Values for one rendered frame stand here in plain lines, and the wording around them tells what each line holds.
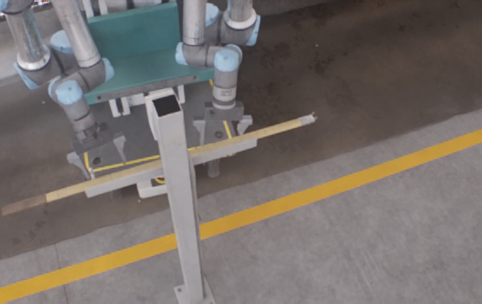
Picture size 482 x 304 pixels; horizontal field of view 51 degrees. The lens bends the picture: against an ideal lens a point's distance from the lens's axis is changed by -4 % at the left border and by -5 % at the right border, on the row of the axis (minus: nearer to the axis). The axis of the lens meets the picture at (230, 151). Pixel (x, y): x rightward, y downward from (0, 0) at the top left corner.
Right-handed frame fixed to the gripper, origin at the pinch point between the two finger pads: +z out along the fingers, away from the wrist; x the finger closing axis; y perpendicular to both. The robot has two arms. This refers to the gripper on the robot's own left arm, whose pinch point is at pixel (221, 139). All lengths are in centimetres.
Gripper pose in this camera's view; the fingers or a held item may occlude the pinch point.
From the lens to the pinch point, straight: 182.5
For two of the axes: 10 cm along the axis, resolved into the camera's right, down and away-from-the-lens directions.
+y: 1.8, 5.1, -8.4
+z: -0.7, 8.6, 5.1
